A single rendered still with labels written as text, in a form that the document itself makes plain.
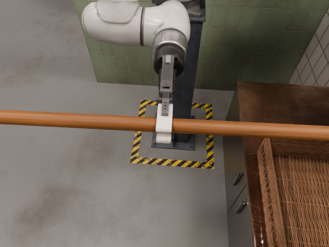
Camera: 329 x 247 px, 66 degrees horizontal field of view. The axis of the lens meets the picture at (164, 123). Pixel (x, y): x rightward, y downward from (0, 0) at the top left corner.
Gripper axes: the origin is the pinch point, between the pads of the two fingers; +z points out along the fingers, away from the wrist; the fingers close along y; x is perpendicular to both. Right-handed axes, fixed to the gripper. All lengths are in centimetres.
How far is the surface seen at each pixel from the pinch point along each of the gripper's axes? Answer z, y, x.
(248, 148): -32, 62, -38
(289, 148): -29, 55, -53
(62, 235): 0, 120, 60
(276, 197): -4, 46, -40
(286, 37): -124, 65, -76
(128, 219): -12, 120, 23
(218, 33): -125, 65, -30
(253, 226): 3, 61, -35
